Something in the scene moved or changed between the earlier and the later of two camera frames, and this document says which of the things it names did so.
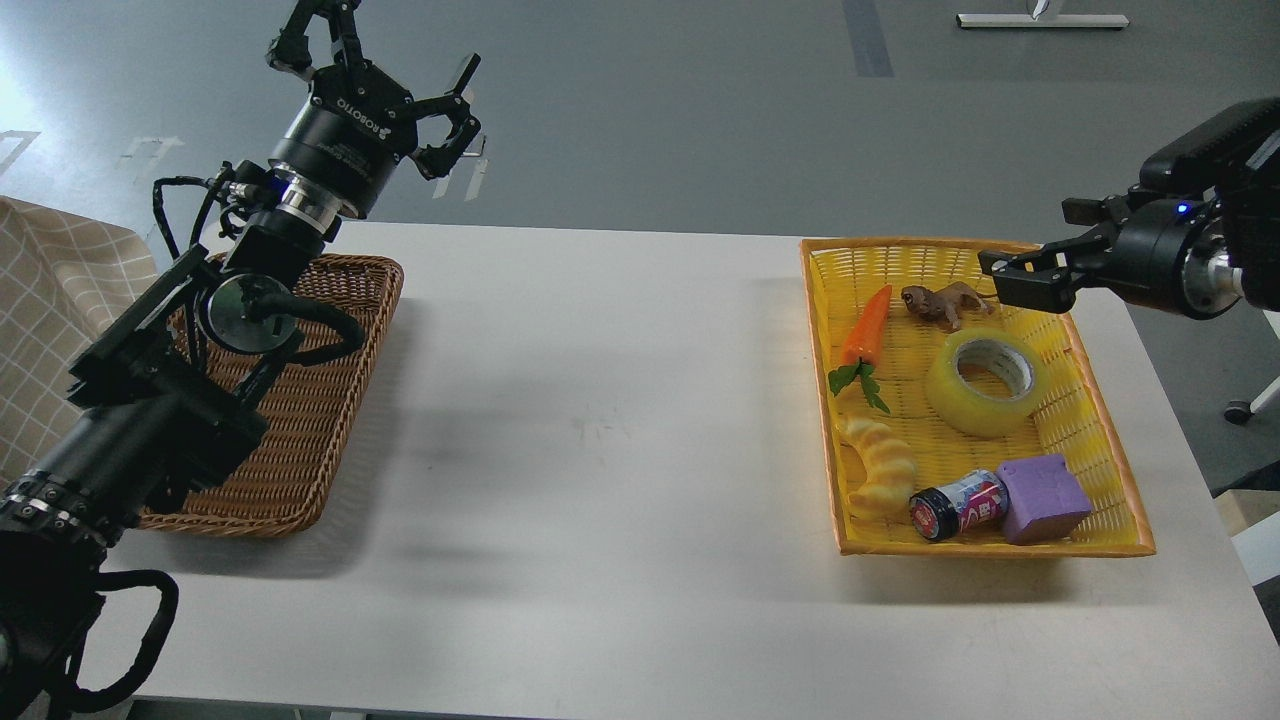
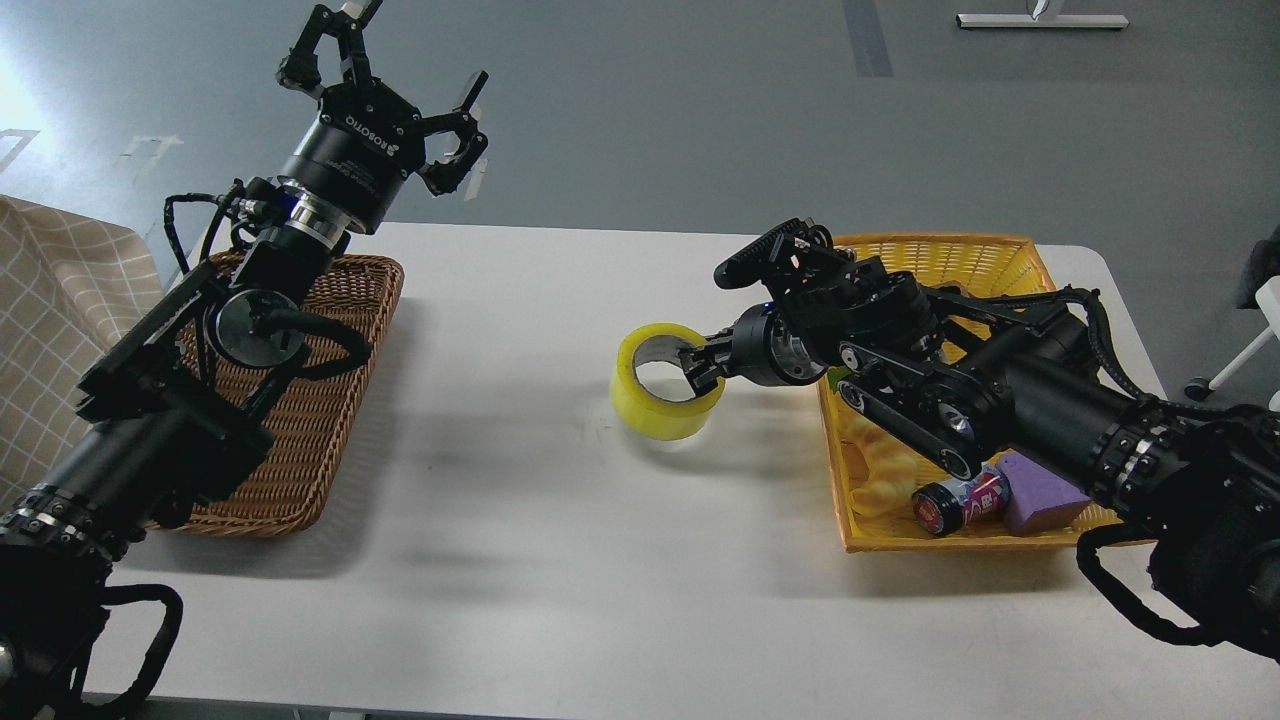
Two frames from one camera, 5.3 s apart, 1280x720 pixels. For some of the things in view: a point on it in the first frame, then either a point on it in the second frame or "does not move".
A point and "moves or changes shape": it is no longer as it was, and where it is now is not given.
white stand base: x=1040 y=20 does not move
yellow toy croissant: x=890 y=467 does not move
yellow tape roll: x=969 y=413 moves or changes shape
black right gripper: x=1169 y=254 to x=766 y=349
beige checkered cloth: x=63 y=277 does not move
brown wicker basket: x=286 y=481 does not move
